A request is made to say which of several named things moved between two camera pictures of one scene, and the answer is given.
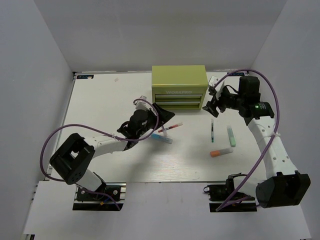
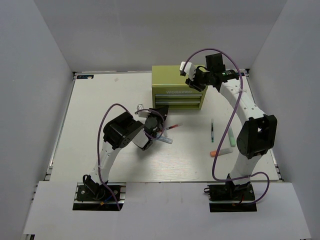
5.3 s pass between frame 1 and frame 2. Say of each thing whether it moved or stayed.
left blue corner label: stayed
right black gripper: moved
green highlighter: stayed
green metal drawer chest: stayed
